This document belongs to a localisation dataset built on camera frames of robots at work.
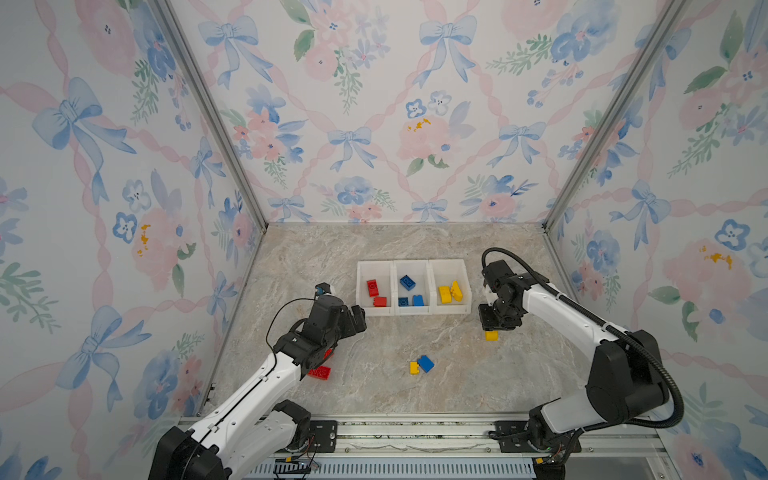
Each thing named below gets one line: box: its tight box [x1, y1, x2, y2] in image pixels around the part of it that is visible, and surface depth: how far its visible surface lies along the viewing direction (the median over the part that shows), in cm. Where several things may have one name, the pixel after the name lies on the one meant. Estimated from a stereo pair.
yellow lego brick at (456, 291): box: [451, 280, 465, 302], surface depth 100 cm
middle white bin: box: [393, 259, 432, 316], surface depth 100 cm
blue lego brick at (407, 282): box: [399, 275, 416, 291], surface depth 102 cm
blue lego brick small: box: [417, 355, 435, 373], surface depth 87 cm
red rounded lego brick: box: [367, 279, 379, 297], surface depth 102 cm
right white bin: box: [428, 259, 472, 315], surface depth 100 cm
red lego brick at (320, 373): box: [308, 366, 332, 381], surface depth 85 cm
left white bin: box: [356, 260, 395, 317], surface depth 100 cm
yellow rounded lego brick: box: [439, 286, 453, 304], surface depth 100 cm
